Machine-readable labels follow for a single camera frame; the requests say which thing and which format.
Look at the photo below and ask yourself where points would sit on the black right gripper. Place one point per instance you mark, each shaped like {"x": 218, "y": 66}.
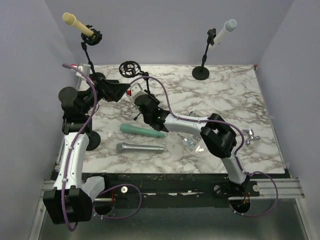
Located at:
{"x": 151, "y": 96}

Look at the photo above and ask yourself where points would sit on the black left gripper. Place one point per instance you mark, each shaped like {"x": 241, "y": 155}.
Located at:
{"x": 115, "y": 91}

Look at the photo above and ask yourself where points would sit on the black tripod microphone stand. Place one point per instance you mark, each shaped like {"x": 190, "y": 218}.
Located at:
{"x": 131, "y": 69}

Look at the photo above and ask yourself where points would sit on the green microphone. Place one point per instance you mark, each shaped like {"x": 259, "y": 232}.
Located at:
{"x": 130, "y": 129}

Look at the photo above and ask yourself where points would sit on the black clip microphone stand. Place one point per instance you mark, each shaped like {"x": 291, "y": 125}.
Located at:
{"x": 94, "y": 141}

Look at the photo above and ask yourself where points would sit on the grey microphone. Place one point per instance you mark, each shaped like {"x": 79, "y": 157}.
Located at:
{"x": 123, "y": 147}

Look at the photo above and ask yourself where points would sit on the beige microphone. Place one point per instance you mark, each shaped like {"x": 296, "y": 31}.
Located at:
{"x": 72, "y": 21}

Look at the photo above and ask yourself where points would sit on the white microphone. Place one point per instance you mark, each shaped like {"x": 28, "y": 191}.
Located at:
{"x": 229, "y": 27}

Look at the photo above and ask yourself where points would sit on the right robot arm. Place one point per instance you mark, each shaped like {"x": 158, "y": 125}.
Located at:
{"x": 218, "y": 136}

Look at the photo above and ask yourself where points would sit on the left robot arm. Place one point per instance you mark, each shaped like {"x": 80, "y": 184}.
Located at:
{"x": 71, "y": 200}

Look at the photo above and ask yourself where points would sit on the clear screw organizer box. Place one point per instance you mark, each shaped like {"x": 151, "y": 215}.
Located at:
{"x": 193, "y": 142}

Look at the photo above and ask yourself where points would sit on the silver metal faucet part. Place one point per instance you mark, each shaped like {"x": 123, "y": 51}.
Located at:
{"x": 250, "y": 136}

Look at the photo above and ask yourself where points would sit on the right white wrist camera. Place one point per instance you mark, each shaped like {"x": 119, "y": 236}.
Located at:
{"x": 135, "y": 91}

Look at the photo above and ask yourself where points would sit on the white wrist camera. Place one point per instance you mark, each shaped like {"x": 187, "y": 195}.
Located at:
{"x": 85, "y": 68}
{"x": 135, "y": 91}

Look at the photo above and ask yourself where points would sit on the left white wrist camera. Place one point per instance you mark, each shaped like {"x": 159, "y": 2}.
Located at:
{"x": 85, "y": 68}

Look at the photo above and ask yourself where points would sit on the aluminium frame rail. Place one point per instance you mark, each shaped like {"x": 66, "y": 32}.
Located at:
{"x": 287, "y": 188}

